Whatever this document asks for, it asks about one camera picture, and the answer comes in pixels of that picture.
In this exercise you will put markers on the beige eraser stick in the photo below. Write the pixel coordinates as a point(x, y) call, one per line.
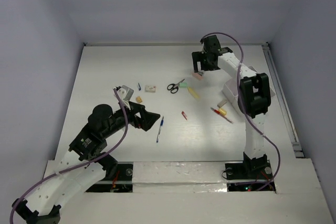
point(222, 103)

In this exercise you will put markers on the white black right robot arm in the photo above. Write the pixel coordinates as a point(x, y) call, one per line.
point(253, 93)

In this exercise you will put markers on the white divided organizer box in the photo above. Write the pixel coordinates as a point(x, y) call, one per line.
point(230, 92)

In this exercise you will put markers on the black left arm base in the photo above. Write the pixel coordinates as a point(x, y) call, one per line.
point(122, 176)

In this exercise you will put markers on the yellow eraser block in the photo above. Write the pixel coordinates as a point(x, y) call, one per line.
point(138, 99)

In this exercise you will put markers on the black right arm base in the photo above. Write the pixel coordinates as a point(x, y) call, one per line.
point(239, 171)

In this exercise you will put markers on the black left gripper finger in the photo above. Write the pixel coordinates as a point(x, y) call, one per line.
point(146, 125)
point(149, 116)

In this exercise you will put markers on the green highlighter cap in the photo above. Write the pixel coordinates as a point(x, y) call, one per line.
point(183, 85)

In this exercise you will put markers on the yellow highlighter pen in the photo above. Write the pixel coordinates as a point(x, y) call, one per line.
point(193, 93)

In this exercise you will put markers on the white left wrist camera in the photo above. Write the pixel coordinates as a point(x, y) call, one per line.
point(125, 93)

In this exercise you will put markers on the black handled scissors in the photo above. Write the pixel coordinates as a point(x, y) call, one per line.
point(174, 87)

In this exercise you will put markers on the yellow highlighter cap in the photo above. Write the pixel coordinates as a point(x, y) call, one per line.
point(222, 111)

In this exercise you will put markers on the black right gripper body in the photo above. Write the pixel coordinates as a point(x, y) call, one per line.
point(202, 57)

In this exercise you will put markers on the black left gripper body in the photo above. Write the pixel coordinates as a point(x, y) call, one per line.
point(132, 114)

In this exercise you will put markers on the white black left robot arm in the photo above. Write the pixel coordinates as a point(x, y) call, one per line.
point(84, 163)

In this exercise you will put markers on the red gel pen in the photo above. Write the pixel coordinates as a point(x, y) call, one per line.
point(223, 115)

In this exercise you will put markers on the blue gel pen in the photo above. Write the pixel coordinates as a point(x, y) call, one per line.
point(160, 129)

